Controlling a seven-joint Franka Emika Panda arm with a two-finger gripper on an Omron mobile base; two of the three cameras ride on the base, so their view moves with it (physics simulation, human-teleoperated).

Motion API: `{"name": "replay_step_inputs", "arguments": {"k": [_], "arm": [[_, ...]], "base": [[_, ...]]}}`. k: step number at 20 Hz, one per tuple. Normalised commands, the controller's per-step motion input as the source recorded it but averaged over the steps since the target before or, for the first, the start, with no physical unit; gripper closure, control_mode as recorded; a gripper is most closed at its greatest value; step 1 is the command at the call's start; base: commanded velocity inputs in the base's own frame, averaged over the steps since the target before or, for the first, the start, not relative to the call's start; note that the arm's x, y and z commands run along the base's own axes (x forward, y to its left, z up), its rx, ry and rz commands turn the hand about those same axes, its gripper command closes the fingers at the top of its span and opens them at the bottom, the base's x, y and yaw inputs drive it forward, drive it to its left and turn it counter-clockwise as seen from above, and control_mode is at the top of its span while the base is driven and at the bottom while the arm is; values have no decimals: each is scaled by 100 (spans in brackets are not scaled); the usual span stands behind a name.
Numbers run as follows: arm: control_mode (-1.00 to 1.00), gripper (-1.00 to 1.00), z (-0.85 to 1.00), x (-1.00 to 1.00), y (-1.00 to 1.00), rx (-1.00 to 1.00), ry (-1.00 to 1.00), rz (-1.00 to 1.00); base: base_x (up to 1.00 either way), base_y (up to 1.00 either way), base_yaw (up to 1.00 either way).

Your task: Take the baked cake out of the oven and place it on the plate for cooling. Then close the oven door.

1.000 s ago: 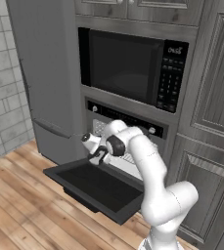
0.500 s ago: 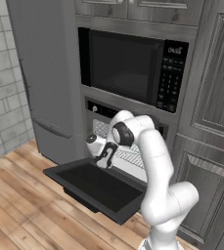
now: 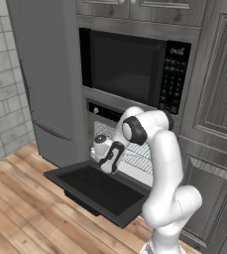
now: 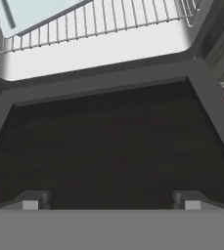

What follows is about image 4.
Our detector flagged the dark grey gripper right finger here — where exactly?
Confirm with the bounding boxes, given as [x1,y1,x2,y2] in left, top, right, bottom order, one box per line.
[172,189,224,211]

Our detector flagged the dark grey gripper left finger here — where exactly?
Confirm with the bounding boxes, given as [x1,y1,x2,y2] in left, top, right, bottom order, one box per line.
[0,189,52,211]

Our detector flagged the dark grey oven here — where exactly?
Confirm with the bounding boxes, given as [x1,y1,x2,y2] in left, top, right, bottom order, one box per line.
[0,0,224,96]

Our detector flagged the pale blue baking tray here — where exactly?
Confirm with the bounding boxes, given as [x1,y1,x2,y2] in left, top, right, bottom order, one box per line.
[0,0,95,39]

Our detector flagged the metal wire oven rack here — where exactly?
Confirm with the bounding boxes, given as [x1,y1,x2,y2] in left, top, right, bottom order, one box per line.
[0,0,200,64]

